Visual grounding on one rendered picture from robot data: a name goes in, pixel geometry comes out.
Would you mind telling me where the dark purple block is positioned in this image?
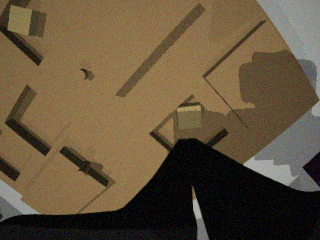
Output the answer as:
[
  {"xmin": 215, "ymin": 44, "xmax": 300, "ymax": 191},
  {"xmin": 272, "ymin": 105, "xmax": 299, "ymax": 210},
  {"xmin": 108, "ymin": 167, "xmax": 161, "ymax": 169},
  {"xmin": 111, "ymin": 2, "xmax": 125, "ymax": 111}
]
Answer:
[{"xmin": 303, "ymin": 152, "xmax": 320, "ymax": 187}]

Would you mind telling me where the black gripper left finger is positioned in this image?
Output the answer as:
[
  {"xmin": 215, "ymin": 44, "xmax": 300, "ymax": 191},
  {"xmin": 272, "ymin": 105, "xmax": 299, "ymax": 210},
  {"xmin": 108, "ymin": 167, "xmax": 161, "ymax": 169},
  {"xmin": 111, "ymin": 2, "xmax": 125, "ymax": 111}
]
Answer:
[{"xmin": 0, "ymin": 139, "xmax": 197, "ymax": 240}]

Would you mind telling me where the tan square puzzle board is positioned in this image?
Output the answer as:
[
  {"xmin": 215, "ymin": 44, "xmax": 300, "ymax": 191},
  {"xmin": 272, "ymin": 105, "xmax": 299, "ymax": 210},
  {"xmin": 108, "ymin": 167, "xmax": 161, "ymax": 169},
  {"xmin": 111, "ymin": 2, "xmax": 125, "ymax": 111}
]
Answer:
[{"xmin": 0, "ymin": 0, "xmax": 319, "ymax": 215}]

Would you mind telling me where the olive-brown block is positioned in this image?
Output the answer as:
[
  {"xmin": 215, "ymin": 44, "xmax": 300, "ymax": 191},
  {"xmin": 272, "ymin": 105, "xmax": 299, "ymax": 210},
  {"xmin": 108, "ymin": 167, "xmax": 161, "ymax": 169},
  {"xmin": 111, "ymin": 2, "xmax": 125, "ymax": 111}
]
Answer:
[
  {"xmin": 7, "ymin": 5, "xmax": 40, "ymax": 36},
  {"xmin": 176, "ymin": 101, "xmax": 201, "ymax": 129}
]

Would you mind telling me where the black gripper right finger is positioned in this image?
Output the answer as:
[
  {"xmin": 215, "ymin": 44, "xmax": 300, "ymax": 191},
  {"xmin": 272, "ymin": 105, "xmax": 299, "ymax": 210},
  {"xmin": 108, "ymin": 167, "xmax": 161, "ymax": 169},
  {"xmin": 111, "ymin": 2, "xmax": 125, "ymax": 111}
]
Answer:
[{"xmin": 188, "ymin": 139, "xmax": 320, "ymax": 240}]

